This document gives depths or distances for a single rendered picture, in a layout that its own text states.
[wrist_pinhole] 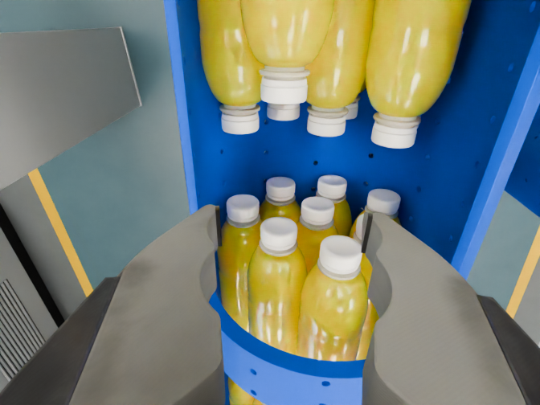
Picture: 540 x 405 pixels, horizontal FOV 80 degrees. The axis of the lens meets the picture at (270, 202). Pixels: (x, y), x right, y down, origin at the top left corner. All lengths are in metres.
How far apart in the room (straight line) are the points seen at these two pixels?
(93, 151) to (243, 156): 1.34
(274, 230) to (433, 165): 0.20
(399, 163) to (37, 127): 0.85
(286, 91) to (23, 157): 0.77
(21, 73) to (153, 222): 1.01
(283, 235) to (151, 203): 1.44
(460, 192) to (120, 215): 1.65
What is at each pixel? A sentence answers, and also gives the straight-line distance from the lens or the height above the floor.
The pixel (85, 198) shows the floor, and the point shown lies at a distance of 1.87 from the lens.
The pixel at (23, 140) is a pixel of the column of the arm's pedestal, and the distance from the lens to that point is 0.96.
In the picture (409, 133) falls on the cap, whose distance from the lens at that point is 0.32.
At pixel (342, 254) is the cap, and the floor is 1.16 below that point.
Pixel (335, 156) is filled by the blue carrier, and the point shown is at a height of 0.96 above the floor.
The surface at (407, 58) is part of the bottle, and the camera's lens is 0.28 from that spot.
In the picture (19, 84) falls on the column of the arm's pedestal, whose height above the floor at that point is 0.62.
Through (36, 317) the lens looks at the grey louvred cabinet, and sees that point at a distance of 2.32.
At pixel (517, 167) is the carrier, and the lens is 0.80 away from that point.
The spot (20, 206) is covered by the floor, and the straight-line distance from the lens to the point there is 2.10.
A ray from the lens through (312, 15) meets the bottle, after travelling 0.26.
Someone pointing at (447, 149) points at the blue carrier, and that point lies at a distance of 0.40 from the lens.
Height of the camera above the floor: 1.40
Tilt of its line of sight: 61 degrees down
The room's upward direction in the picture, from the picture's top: 176 degrees counter-clockwise
